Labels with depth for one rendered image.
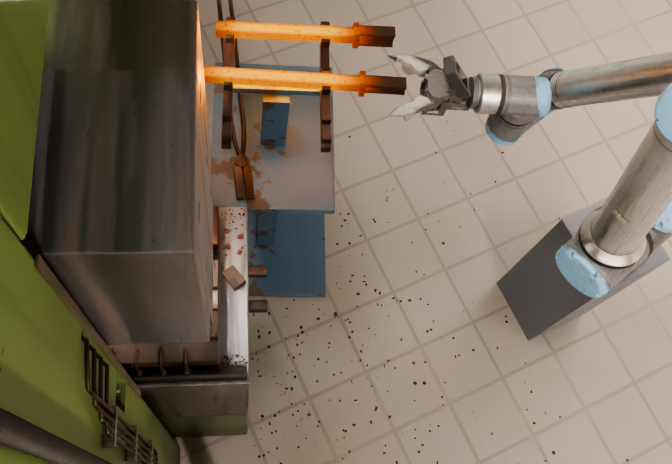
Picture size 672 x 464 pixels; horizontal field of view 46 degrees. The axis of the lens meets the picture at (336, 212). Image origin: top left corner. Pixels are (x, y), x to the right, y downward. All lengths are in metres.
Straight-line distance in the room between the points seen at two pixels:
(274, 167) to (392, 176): 0.94
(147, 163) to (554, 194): 2.26
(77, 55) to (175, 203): 0.20
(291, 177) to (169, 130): 1.10
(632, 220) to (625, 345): 1.15
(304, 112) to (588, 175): 1.35
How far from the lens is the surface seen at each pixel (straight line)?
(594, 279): 1.91
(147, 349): 1.57
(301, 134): 1.97
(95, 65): 0.89
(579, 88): 1.87
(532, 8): 3.33
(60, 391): 0.88
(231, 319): 1.64
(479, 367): 2.66
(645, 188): 1.66
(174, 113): 0.85
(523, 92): 1.80
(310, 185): 1.91
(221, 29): 1.79
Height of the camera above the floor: 2.50
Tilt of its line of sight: 67 degrees down
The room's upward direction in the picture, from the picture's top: 16 degrees clockwise
